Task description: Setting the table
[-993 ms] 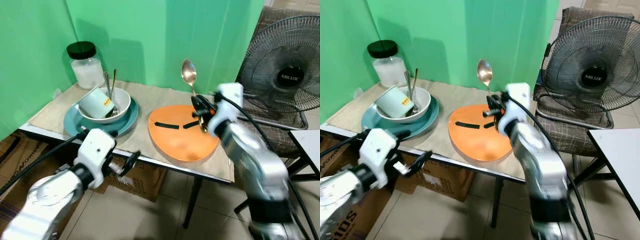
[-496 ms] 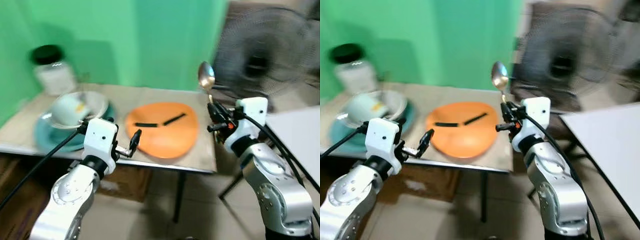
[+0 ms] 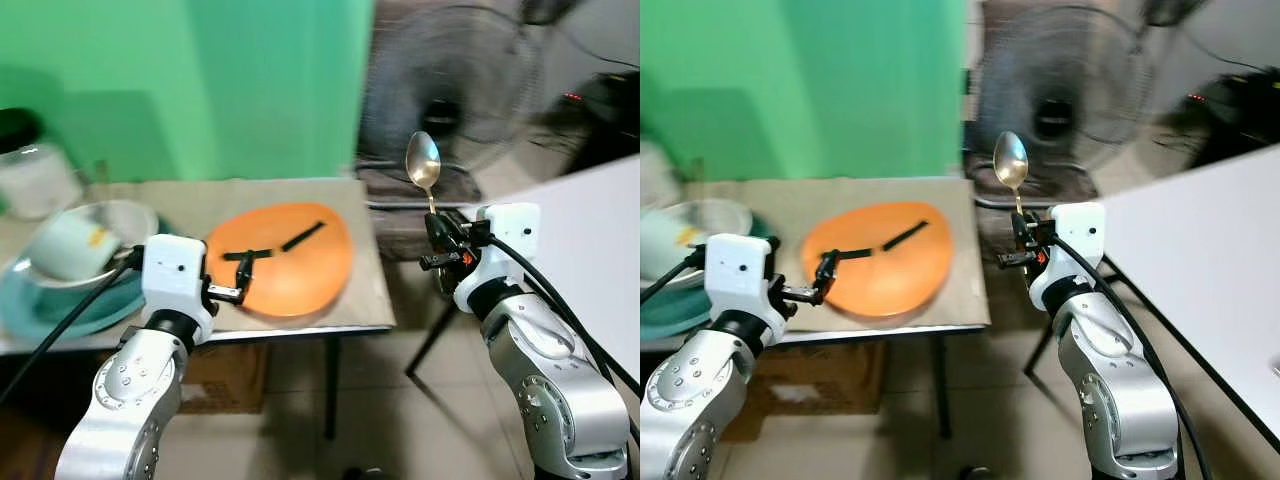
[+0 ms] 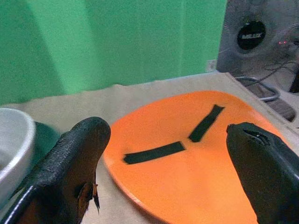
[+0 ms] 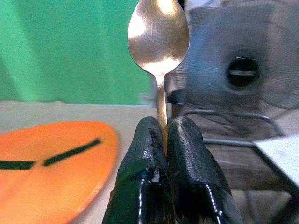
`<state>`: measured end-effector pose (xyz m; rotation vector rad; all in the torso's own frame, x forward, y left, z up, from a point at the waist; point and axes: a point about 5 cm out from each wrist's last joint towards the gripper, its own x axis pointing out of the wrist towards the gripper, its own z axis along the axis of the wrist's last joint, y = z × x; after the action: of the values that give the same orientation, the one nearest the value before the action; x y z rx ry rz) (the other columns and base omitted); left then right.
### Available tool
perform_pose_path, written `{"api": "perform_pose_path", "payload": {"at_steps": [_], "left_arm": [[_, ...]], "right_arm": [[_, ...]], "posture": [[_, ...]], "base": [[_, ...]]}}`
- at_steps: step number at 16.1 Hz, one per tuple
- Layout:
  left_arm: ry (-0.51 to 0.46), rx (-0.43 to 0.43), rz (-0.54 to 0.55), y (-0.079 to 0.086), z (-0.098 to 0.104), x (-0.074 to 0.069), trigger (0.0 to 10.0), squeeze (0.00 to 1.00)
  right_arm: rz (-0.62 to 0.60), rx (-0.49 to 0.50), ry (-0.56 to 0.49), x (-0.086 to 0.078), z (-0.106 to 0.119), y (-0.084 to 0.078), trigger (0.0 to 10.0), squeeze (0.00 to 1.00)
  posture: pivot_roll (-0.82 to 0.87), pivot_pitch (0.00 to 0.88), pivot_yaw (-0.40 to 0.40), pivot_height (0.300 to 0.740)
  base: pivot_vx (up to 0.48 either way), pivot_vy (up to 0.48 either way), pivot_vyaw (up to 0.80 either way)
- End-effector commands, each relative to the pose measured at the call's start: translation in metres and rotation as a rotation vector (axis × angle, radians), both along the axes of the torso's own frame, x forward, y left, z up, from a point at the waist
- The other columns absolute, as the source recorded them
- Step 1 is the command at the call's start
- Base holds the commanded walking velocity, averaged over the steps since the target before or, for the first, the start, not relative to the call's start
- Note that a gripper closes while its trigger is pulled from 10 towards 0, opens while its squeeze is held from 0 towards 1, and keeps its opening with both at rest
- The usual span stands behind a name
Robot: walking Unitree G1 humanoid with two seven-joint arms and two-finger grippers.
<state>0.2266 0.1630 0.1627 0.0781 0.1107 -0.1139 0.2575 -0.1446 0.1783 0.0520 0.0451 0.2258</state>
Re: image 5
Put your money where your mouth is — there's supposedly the orange plate with black marks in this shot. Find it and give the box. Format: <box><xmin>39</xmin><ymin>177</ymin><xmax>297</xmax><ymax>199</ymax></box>
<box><xmin>0</xmin><ymin>120</ymin><xmax>120</xmax><ymax>224</ymax></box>

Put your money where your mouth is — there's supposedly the grey electric fan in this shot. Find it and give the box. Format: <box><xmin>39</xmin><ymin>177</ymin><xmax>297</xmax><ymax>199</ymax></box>
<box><xmin>164</xmin><ymin>0</ymin><xmax>299</xmax><ymax>138</ymax></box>

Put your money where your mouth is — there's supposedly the white board with black edge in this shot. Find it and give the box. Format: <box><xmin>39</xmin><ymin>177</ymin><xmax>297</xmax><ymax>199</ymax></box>
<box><xmin>252</xmin><ymin>134</ymin><xmax>299</xmax><ymax>187</ymax></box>

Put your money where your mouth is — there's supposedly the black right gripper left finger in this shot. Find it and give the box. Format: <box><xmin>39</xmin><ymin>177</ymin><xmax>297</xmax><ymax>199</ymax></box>
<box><xmin>102</xmin><ymin>116</ymin><xmax>169</xmax><ymax>224</ymax></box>

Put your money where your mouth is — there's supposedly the silver metal spoon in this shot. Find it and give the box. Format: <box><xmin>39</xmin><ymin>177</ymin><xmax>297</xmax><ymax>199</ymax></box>
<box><xmin>127</xmin><ymin>0</ymin><xmax>190</xmax><ymax>152</ymax></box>

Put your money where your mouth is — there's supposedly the green curtain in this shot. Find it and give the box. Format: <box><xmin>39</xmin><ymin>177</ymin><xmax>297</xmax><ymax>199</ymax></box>
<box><xmin>0</xmin><ymin>0</ymin><xmax>155</xmax><ymax>105</ymax></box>

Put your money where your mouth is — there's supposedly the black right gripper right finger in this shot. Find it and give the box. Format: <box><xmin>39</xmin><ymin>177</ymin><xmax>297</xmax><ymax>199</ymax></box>
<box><xmin>166</xmin><ymin>116</ymin><xmax>244</xmax><ymax>224</ymax></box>

